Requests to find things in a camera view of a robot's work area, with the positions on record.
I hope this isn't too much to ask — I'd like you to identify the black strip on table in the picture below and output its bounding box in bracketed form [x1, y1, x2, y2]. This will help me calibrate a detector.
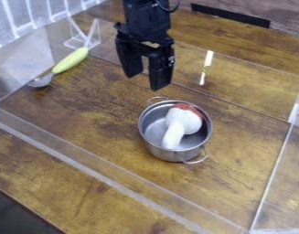
[191, 3, 272, 28]

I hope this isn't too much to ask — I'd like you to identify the black cable loop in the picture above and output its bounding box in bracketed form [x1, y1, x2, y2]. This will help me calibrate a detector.
[155, 0, 182, 14]

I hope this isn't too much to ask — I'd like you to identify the silver metal pot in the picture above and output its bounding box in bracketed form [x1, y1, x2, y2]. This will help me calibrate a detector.
[138, 97, 213, 165]

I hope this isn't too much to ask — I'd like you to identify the clear acrylic stand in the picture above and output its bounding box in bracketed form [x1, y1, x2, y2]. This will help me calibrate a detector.
[64, 17, 102, 49]

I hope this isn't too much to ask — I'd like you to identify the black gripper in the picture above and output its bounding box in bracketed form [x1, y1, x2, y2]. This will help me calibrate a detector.
[114, 0, 177, 90]

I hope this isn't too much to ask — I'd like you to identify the white red toy mushroom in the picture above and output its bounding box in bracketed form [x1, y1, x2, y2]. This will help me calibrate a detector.
[162, 102, 203, 149]

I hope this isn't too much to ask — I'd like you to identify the green handled metal spoon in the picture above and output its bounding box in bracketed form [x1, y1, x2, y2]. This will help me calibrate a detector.
[28, 47, 90, 88]

